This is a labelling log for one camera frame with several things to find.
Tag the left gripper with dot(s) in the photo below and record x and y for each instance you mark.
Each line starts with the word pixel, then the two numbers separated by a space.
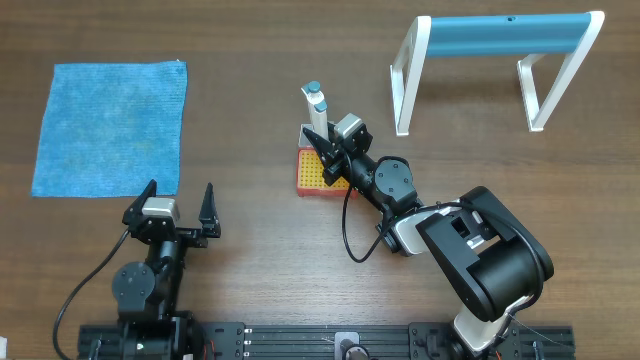
pixel 160 232

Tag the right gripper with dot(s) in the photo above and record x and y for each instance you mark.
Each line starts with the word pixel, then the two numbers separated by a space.
pixel 360 142

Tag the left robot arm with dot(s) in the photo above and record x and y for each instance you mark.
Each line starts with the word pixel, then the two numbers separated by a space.
pixel 150 285

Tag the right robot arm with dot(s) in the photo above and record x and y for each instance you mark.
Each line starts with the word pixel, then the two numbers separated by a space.
pixel 490 270

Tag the red and yellow tip box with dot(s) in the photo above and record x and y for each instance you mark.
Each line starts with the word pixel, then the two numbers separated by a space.
pixel 310 175

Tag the blue cloth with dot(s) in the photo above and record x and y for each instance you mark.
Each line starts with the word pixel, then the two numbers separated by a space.
pixel 110 130

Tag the white and blue stand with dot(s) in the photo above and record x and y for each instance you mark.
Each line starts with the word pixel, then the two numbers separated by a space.
pixel 500 35

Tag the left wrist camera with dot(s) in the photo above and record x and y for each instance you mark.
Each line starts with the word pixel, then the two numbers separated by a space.
pixel 160 208

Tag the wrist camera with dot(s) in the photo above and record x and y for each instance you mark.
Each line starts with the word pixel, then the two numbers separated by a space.
pixel 160 208
pixel 347 126

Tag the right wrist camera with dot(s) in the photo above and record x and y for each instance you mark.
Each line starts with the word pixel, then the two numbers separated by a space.
pixel 347 126

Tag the mounting rail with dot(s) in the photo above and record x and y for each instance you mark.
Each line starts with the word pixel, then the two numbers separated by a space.
pixel 300 342

